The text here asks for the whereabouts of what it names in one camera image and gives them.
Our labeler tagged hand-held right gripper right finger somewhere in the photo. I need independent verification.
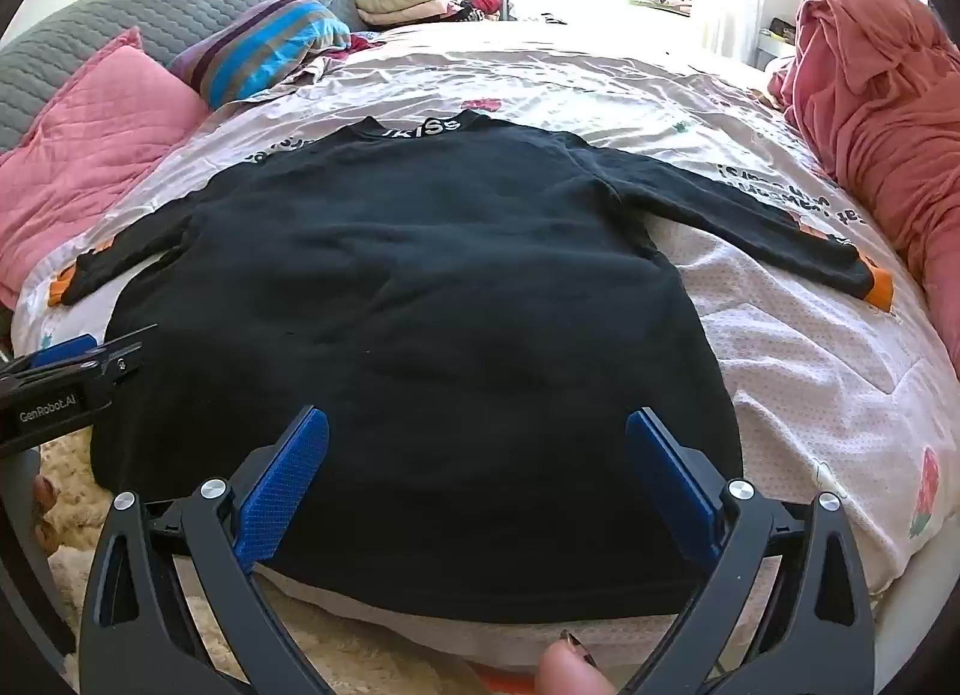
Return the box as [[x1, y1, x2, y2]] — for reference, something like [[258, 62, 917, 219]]
[[622, 408, 877, 695]]

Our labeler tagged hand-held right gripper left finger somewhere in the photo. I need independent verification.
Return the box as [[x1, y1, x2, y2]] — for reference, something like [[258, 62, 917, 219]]
[[79, 406, 331, 695]]

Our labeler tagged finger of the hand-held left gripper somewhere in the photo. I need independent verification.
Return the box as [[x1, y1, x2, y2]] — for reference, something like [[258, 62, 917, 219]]
[[30, 333, 100, 368], [75, 324, 159, 390]]

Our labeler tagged black sweater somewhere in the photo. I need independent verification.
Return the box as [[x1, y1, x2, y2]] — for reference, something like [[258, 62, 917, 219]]
[[46, 112, 893, 625]]

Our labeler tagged person's left hand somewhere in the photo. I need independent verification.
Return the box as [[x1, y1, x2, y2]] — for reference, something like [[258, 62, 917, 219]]
[[31, 474, 62, 558]]

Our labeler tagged strawberry printed bed quilt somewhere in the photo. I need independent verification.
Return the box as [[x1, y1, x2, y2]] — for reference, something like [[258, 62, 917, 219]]
[[11, 20, 960, 666]]

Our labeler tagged pink quilted pillow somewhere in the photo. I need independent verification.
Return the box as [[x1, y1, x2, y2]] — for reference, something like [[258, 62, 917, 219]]
[[0, 26, 211, 310]]

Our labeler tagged striped pillow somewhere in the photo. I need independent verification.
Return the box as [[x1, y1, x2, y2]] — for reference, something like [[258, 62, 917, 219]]
[[169, 0, 352, 112]]

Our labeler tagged white desk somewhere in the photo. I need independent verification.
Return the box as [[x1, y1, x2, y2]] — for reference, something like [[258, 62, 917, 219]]
[[754, 20, 800, 71]]

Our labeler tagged pink blanket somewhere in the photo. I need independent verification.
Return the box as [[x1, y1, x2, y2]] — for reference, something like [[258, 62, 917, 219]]
[[766, 0, 960, 374]]

